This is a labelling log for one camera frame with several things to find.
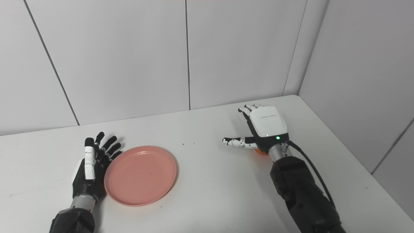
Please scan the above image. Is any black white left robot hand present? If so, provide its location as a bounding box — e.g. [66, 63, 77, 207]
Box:
[72, 131, 123, 199]

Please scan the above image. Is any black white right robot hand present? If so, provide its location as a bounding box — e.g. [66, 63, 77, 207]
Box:
[222, 104, 289, 153]

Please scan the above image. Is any pink round plate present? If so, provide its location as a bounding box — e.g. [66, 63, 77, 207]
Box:
[104, 146, 177, 207]

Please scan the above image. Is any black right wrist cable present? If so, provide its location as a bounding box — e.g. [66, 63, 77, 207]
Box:
[286, 140, 335, 207]

